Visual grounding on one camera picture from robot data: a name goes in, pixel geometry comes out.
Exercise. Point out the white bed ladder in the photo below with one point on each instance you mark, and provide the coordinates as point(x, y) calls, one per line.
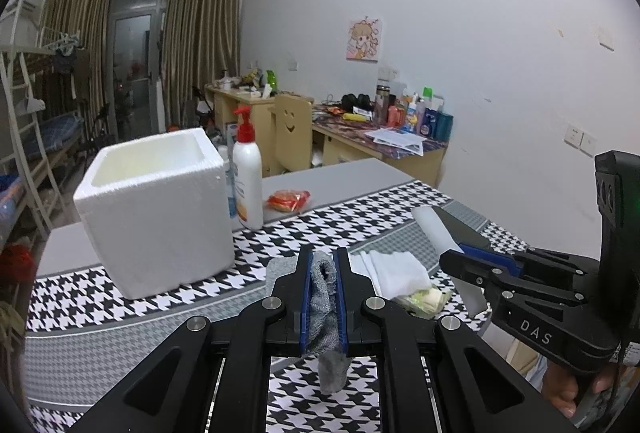
point(30, 148)

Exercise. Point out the row of toiletry bottles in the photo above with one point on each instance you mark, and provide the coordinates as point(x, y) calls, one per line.
point(425, 118)

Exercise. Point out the white foam box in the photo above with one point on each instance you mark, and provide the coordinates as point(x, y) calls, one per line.
point(155, 223)

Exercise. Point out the wooden desk with drawers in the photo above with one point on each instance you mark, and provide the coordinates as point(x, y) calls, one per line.
point(250, 103)

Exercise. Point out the clear plastic bottle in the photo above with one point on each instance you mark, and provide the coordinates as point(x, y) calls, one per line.
point(230, 193)

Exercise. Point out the red snack packet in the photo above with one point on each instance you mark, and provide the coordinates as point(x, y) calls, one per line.
point(287, 201)

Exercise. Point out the yellow tube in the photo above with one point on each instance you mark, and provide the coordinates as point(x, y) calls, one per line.
point(354, 116)

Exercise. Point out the white lotion pump bottle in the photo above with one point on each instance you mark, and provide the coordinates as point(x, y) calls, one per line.
point(248, 183)

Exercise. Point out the green and white packet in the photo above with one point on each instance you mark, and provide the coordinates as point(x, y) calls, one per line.
point(425, 303)

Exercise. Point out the red bag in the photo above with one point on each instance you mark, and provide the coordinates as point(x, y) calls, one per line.
point(17, 263)

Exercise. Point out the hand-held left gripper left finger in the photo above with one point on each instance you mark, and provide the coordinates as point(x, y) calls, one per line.
point(306, 313)

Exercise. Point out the black headphones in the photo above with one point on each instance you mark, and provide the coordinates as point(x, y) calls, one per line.
point(356, 101)

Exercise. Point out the white and blue carton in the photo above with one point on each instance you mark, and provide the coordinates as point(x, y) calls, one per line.
point(232, 133)

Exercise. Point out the white papers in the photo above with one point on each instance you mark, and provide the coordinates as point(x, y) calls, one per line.
point(397, 140)

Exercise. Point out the double wall socket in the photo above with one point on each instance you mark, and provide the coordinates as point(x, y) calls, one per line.
point(580, 138)

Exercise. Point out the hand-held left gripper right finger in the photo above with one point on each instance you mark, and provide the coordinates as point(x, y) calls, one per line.
point(341, 303)

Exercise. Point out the white towel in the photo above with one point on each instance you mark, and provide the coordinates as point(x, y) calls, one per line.
point(395, 268)

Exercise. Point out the dark hanging clothes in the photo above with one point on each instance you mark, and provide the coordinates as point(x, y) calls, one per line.
point(63, 60)

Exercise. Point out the brown curtain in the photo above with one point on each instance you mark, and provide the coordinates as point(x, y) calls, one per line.
point(200, 43)
point(75, 53)

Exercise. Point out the person's right hand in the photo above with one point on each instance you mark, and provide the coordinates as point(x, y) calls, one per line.
point(562, 393)

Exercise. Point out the white wall socket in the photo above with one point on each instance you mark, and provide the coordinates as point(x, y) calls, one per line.
point(387, 73)

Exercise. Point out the glass balcony door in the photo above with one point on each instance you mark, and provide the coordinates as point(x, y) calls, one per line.
point(137, 58)

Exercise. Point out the wooden smiley chair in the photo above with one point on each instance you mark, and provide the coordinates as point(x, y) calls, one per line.
point(291, 133)

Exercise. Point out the cartoon wall poster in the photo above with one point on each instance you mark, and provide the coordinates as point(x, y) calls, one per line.
point(364, 39)

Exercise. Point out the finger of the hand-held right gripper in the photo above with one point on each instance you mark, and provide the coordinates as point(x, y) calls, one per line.
point(470, 269)
point(492, 258)

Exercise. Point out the wooden desk with printed mat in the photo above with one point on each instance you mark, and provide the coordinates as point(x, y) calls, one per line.
point(425, 163)

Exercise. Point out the green bottle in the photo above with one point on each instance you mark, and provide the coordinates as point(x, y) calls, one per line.
point(270, 81)

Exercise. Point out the houndstooth table cloth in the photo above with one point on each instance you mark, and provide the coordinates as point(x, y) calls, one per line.
point(150, 328)

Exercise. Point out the grey sock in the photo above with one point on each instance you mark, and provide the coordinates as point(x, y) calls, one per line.
point(325, 308)

